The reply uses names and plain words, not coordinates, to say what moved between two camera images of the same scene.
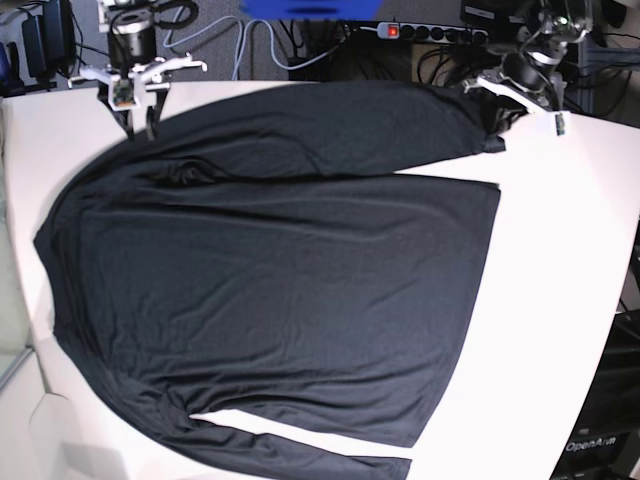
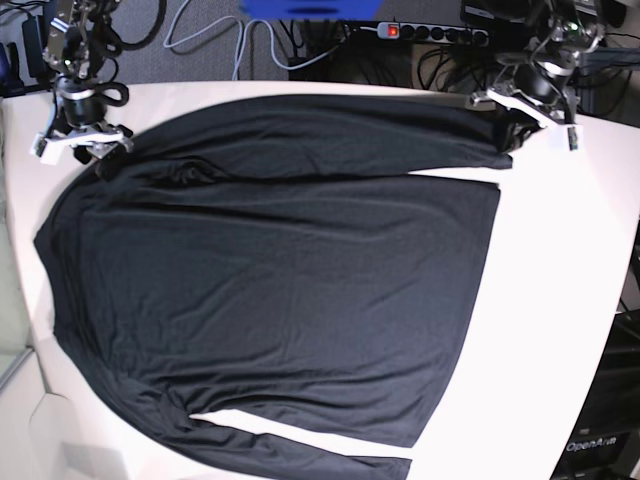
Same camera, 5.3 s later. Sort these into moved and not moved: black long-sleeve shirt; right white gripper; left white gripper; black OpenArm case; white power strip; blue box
Moved: right white gripper; left white gripper
Not moved: black OpenArm case; white power strip; black long-sleeve shirt; blue box
